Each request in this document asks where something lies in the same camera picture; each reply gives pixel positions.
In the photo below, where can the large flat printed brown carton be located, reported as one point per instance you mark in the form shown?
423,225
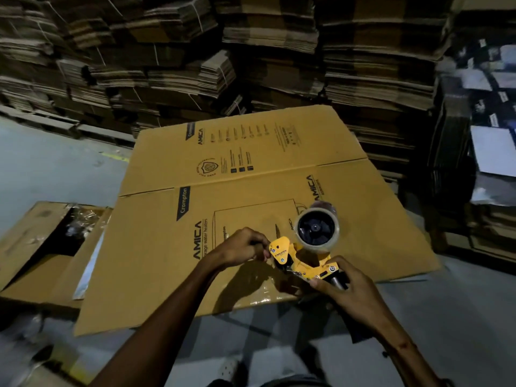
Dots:
242,173

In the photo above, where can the yellow tape dispenser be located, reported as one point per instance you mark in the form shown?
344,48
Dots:
299,261

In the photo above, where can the clear packing tape roll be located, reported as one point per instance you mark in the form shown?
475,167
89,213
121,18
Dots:
316,228

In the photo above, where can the open brown cardboard box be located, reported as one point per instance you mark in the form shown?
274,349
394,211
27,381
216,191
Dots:
36,270

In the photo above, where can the person's left hand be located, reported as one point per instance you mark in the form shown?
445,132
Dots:
236,249

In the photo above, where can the wooden pallets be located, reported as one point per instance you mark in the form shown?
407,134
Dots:
60,126

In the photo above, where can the stack of flattened brown cartons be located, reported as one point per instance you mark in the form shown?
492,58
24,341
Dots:
379,64
121,56
270,40

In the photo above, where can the person's white shoe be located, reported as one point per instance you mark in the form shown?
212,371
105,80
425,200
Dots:
229,368

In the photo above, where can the person's left fingers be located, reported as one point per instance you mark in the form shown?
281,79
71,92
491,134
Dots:
260,246

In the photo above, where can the crumpled clear plastic wrap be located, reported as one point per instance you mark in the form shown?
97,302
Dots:
80,221

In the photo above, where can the person's right hand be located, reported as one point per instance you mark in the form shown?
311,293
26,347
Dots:
356,296

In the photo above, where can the stack of dark printed cartons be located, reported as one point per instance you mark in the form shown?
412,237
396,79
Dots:
479,136

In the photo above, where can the person's right forearm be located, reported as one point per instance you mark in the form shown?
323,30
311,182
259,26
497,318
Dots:
407,354

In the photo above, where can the person's right thumb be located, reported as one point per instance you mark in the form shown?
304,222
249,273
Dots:
322,283

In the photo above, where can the person's left forearm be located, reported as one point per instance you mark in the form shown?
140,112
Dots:
161,330

